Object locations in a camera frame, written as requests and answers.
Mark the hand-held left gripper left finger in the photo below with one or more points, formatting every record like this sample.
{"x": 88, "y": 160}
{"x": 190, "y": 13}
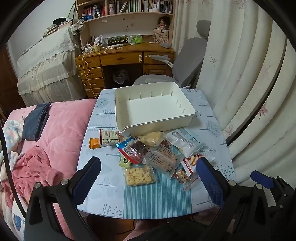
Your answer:
{"x": 85, "y": 183}

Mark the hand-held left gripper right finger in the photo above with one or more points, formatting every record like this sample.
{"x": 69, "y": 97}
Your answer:
{"x": 208, "y": 178}

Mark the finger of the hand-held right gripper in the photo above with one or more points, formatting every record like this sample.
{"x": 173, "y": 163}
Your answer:
{"x": 261, "y": 179}

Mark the red and white snack packet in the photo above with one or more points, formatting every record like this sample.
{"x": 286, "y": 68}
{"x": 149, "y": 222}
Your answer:
{"x": 188, "y": 164}

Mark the orange snack packet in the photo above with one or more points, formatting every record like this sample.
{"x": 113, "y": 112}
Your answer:
{"x": 94, "y": 142}

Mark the green snack packet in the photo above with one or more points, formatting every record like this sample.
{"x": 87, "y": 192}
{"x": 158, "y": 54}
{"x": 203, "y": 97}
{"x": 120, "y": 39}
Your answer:
{"x": 123, "y": 162}

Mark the white blue-print snack bag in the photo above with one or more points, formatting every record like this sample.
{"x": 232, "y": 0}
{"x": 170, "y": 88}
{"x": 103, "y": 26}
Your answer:
{"x": 185, "y": 141}

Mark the large clear labelled snack packet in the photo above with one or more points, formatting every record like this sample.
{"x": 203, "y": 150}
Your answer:
{"x": 161, "y": 160}

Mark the beige brown-edged snack packet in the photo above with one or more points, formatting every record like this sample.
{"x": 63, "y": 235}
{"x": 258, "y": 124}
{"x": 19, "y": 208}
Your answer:
{"x": 109, "y": 136}

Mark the clear packet of yellow puffs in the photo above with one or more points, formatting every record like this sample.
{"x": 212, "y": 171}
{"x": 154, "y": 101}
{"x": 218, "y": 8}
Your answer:
{"x": 140, "y": 176}

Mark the dark red snowflake packet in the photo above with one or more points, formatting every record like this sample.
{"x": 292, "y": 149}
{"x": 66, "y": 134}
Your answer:
{"x": 164, "y": 143}

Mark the red-edged clear brownie packet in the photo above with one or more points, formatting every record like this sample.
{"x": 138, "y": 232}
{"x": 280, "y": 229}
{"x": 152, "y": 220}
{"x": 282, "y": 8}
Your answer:
{"x": 134, "y": 151}

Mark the blue foil snack packet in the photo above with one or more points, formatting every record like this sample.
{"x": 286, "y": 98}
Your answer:
{"x": 126, "y": 140}

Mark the clear bag of pale candies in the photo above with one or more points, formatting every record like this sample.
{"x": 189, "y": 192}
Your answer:
{"x": 151, "y": 138}

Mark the white plastic bin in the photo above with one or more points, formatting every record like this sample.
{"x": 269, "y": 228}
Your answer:
{"x": 150, "y": 109}

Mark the pink fleece robe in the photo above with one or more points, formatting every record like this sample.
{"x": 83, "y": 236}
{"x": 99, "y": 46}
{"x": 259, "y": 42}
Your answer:
{"x": 32, "y": 169}

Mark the pink blanket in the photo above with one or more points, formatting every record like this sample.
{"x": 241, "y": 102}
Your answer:
{"x": 64, "y": 129}

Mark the person's black clothing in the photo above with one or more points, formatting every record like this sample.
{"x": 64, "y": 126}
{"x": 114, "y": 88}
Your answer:
{"x": 180, "y": 231}

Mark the person's legs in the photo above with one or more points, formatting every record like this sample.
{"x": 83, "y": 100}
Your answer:
{"x": 136, "y": 231}

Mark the dark blue folded pants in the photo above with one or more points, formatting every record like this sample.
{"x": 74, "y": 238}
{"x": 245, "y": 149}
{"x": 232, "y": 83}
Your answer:
{"x": 34, "y": 120}

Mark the white floral fleece blanket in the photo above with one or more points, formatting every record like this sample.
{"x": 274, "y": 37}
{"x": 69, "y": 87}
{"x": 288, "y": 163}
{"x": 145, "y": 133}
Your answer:
{"x": 11, "y": 134}

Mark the white floral curtain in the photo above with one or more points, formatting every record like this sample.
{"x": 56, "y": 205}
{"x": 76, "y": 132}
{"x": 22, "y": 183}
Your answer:
{"x": 242, "y": 69}

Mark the waste bin with bag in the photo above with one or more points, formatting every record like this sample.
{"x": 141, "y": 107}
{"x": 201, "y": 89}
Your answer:
{"x": 120, "y": 77}

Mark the grey office chair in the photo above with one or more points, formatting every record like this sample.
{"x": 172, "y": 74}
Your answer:
{"x": 189, "y": 60}

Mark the lace-covered cabinet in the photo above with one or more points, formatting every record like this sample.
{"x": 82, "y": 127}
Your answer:
{"x": 46, "y": 64}

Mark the wooden desk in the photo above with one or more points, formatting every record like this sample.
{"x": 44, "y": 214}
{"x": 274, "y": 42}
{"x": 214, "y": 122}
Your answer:
{"x": 120, "y": 58}

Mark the cream mug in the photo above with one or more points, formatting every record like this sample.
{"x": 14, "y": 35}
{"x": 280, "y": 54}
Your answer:
{"x": 96, "y": 48}

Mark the grey round pad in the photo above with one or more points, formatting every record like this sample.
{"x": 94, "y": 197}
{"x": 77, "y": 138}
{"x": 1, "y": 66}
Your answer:
{"x": 165, "y": 45}

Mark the white plastic bag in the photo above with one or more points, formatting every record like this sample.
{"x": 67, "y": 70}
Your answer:
{"x": 99, "y": 40}

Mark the dark printed box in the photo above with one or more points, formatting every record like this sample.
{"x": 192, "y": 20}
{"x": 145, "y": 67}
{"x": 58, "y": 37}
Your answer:
{"x": 118, "y": 41}

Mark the printed cardboard box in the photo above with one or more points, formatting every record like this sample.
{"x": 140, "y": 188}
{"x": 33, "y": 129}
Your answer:
{"x": 160, "y": 37}

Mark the floral cloth bag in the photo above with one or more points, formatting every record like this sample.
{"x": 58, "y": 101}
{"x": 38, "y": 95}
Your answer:
{"x": 77, "y": 26}

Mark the stack of books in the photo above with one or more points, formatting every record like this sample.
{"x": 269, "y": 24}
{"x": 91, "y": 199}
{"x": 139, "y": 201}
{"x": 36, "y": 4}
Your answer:
{"x": 54, "y": 27}

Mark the doll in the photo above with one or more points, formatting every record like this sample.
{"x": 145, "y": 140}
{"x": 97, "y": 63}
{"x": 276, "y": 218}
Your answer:
{"x": 161, "y": 23}

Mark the black round object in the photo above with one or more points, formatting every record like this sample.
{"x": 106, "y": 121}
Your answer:
{"x": 59, "y": 20}

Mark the wooden bookshelf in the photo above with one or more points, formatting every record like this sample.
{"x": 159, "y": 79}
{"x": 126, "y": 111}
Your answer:
{"x": 138, "y": 22}

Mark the row of books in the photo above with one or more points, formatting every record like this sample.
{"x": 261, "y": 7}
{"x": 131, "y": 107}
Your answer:
{"x": 134, "y": 5}

